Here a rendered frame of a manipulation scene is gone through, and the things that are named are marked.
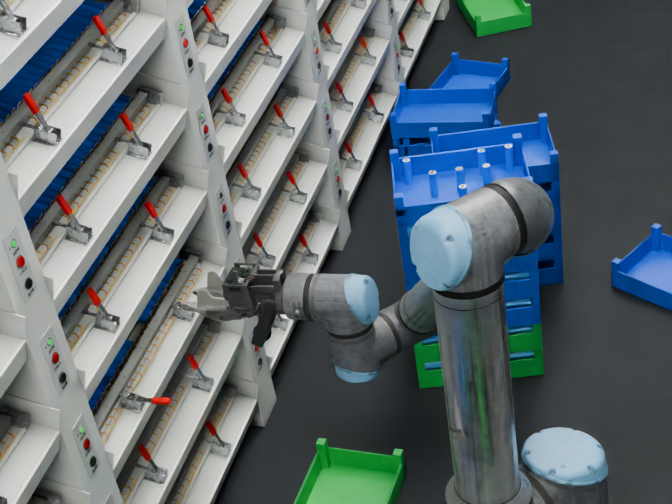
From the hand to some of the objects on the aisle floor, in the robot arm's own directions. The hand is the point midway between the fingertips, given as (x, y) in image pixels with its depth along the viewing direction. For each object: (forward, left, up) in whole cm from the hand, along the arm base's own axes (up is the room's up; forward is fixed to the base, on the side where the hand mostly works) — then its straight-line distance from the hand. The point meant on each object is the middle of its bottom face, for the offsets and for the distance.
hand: (196, 301), depth 247 cm
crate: (-53, -48, -54) cm, 90 cm away
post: (+24, +33, -61) cm, 73 cm away
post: (+7, -35, -55) cm, 66 cm away
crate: (-22, +2, -58) cm, 62 cm away
